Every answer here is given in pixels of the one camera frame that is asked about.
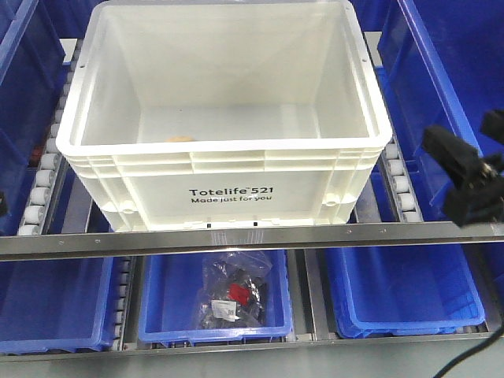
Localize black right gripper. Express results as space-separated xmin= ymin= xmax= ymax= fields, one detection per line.
xmin=422 ymin=109 xmax=504 ymax=227

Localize white plastic Totelife tote box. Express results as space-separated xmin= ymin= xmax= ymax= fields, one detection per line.
xmin=56 ymin=1 xmax=392 ymax=232

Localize pink plush toy ball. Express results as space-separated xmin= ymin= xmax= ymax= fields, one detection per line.
xmin=165 ymin=135 xmax=195 ymax=143

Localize blue bin upper right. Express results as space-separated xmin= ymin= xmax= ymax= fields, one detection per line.
xmin=377 ymin=1 xmax=503 ymax=221

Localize blue bin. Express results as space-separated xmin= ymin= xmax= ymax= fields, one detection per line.
xmin=377 ymin=1 xmax=503 ymax=221
xmin=139 ymin=250 xmax=293 ymax=347
xmin=1 ymin=258 xmax=121 ymax=354
xmin=1 ymin=1 xmax=65 ymax=235
xmin=324 ymin=244 xmax=485 ymax=339

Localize right white roller track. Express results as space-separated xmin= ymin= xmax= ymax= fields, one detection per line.
xmin=364 ymin=31 xmax=424 ymax=223

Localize white roller track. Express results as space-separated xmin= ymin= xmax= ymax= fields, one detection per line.
xmin=364 ymin=31 xmax=424 ymax=223
xmin=17 ymin=39 xmax=83 ymax=236

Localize blue bin lower right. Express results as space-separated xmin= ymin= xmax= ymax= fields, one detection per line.
xmin=324 ymin=244 xmax=485 ymax=339

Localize plastic bag of black parts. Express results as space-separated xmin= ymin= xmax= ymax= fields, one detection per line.
xmin=193 ymin=251 xmax=272 ymax=329

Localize blue bin lower middle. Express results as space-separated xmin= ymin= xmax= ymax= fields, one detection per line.
xmin=139 ymin=250 xmax=293 ymax=347

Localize lower left roller track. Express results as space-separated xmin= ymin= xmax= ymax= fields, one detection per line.
xmin=110 ymin=257 xmax=135 ymax=351

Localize left white roller track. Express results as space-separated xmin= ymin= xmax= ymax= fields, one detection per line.
xmin=17 ymin=39 xmax=83 ymax=236

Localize blue bin lower left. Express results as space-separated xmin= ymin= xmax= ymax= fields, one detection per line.
xmin=1 ymin=258 xmax=121 ymax=354

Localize blue bin upper left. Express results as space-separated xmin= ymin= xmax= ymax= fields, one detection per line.
xmin=1 ymin=1 xmax=65 ymax=235

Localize lower metal shelf rail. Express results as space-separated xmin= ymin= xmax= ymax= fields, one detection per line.
xmin=1 ymin=332 xmax=492 ymax=363

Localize black right camera cable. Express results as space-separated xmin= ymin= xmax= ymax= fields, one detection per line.
xmin=432 ymin=328 xmax=504 ymax=378

